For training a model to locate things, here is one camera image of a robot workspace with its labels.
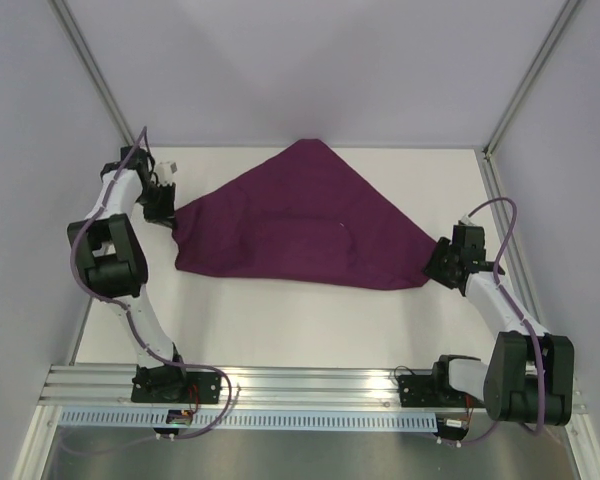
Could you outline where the aluminium rail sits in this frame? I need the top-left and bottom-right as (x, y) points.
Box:
(472, 149), (549, 360)
(38, 364), (589, 415)

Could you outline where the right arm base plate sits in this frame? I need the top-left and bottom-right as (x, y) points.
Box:
(397, 374), (484, 409)

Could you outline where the left aluminium frame post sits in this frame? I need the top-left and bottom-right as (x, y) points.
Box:
(48, 0), (135, 145)

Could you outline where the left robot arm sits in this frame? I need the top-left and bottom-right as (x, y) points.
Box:
(67, 146), (190, 401)

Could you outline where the aluminium frame post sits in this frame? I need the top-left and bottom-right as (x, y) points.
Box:
(48, 0), (135, 145)
(482, 0), (584, 156)

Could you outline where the aluminium front rail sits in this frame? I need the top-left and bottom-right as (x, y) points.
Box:
(38, 364), (589, 415)

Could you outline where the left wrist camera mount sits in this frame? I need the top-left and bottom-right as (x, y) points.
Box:
(153, 162), (178, 186)

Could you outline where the purple cloth mat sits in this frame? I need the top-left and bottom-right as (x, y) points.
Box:
(172, 139), (436, 291)

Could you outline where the slotted cable duct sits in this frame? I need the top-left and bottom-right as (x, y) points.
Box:
(58, 407), (438, 433)

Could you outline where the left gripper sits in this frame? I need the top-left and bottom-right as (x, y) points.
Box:
(137, 181), (178, 230)

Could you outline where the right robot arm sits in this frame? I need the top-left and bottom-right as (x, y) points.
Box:
(424, 221), (575, 429)

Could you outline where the right aluminium frame post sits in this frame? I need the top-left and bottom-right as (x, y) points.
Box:
(482, 0), (584, 156)

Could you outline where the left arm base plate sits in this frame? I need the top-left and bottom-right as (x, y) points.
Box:
(131, 366), (221, 405)

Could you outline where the right side aluminium rail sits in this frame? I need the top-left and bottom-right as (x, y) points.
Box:
(472, 149), (549, 360)

